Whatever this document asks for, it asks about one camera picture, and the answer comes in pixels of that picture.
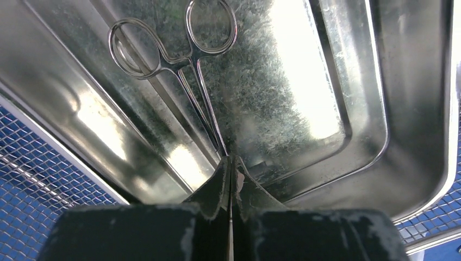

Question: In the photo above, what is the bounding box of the steel needle holder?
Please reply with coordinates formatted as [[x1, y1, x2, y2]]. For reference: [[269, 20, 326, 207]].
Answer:
[[107, 1, 238, 157]]

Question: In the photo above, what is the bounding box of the metal mesh tray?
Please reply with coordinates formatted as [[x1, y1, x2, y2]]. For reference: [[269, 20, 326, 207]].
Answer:
[[0, 65, 461, 261]]

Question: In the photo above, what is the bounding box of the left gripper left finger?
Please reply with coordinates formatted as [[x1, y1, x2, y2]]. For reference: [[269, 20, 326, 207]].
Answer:
[[38, 157, 232, 260]]

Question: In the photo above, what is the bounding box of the steel instrument pan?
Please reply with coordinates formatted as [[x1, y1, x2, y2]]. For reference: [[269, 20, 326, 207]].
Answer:
[[1, 1, 460, 222]]

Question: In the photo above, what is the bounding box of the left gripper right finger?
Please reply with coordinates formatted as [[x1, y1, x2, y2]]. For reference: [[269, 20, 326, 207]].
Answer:
[[232, 156, 409, 260]]

